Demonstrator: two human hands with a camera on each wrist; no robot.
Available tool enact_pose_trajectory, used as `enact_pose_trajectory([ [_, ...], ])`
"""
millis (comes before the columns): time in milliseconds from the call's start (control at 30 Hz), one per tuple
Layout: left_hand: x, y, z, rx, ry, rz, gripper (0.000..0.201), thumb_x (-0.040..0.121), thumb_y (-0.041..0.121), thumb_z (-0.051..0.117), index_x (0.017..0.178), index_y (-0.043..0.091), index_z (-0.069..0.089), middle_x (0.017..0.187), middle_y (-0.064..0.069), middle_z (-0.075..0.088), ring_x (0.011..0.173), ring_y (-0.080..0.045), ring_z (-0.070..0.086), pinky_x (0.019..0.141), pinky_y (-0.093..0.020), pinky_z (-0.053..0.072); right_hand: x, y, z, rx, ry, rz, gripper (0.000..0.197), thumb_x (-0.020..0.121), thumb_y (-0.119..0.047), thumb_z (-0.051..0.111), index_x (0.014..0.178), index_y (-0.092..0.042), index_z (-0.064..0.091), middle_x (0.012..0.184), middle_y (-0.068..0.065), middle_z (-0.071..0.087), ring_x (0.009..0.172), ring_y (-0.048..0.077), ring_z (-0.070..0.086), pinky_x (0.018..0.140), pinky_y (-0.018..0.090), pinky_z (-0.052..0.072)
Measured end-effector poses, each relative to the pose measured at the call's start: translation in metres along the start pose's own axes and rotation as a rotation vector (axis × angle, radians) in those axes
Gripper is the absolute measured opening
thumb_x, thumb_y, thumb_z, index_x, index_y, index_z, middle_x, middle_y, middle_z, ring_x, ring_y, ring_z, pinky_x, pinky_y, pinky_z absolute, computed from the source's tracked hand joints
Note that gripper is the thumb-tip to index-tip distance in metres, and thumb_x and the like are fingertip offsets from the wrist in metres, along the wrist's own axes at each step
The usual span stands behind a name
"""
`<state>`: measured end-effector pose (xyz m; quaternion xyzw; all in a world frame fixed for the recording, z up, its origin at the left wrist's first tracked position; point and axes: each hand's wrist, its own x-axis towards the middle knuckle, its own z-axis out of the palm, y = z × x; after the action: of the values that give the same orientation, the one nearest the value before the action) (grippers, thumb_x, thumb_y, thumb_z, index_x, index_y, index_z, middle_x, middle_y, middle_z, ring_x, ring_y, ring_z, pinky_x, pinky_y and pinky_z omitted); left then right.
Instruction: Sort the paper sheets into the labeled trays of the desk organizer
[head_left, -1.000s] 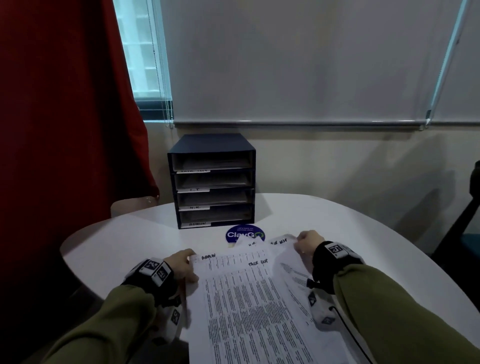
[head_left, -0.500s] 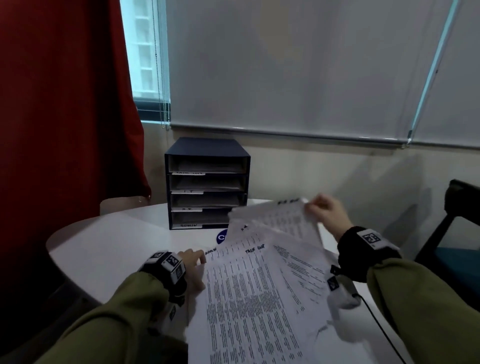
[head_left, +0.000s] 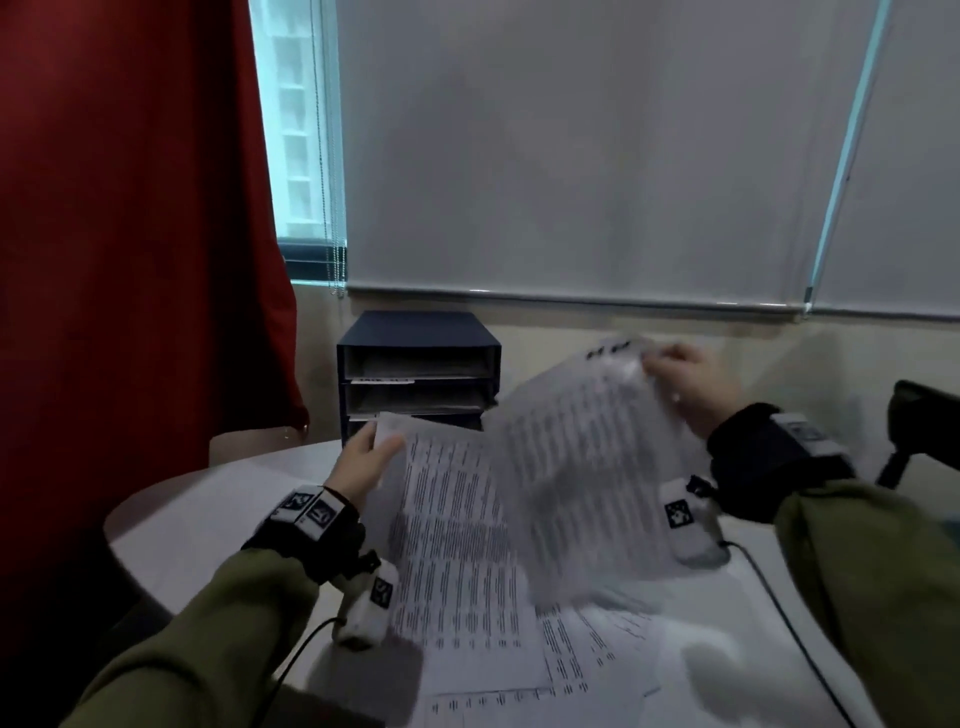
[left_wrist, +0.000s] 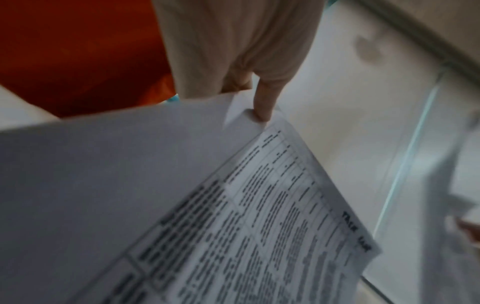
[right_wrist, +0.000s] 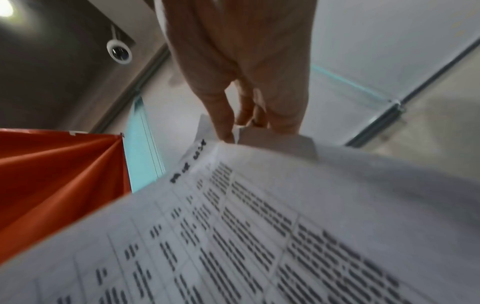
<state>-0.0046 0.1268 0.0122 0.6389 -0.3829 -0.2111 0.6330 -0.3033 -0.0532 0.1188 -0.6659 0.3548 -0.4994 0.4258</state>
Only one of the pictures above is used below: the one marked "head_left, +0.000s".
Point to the person's left forearm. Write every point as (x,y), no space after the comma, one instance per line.
(195,645)

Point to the red curtain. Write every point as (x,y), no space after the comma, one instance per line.
(112,262)

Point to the window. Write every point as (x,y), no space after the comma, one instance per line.
(292,112)

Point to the black right wrist band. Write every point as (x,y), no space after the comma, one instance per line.
(750,472)

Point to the black left wrist band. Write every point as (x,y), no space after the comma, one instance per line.
(322,551)

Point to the beige chair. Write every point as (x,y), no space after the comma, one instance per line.
(255,444)

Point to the narrow white roller blind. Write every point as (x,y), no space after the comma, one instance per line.
(900,187)

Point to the person's right forearm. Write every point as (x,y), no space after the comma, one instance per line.
(877,600)

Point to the person's right hand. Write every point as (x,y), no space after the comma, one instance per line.
(697,386)

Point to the person's left hand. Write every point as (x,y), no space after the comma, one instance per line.
(360,469)

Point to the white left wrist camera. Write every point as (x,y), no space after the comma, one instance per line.
(367,611)

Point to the dark blue paper tray organizer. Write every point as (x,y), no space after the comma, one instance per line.
(416,330)

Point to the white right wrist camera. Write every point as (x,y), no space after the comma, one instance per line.
(694,532)

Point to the dark chair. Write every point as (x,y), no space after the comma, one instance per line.
(922,427)

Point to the black wrist band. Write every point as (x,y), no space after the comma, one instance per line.
(322,551)
(750,472)

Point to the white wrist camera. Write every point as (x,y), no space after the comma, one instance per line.
(694,532)
(367,611)

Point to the wide white roller blind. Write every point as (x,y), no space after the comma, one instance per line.
(600,150)

